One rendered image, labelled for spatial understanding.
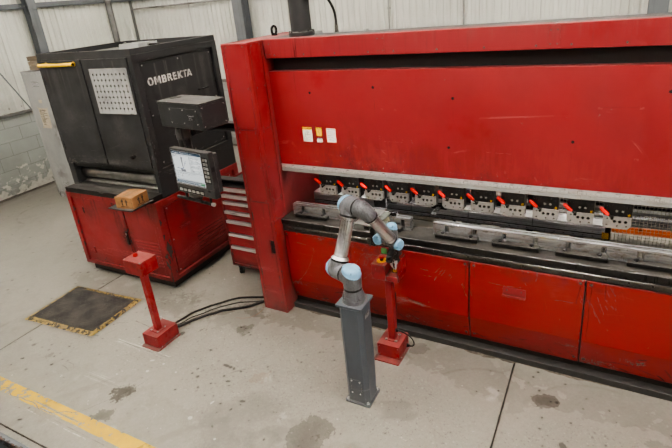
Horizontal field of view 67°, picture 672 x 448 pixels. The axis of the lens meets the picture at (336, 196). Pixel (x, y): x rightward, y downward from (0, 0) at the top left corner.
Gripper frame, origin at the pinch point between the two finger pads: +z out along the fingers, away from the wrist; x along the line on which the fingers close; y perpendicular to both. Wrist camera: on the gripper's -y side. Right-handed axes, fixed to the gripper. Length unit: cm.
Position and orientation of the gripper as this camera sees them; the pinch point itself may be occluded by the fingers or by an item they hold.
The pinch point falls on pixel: (394, 268)
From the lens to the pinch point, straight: 361.4
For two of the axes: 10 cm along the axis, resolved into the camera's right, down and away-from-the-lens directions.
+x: -8.8, -1.0, 4.7
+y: 4.6, -4.5, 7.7
